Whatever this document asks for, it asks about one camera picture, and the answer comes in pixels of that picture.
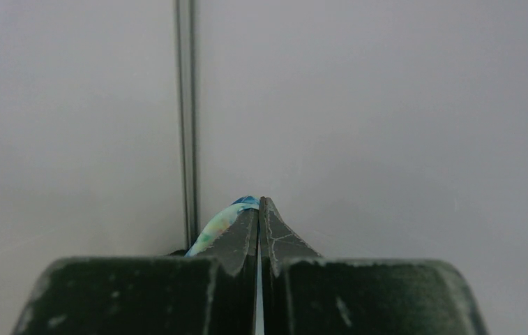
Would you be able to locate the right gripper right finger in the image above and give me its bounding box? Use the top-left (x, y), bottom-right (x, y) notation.
top-left (259, 197), bottom-right (322, 334)

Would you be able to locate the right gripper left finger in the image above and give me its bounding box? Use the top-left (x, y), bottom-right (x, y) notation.
top-left (200, 209), bottom-right (259, 334)

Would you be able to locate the blue floral garment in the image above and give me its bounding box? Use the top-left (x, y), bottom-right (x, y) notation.
top-left (185, 195), bottom-right (260, 257)

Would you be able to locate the aluminium rail frame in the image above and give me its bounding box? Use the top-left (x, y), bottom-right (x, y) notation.
top-left (174, 0), bottom-right (199, 248)

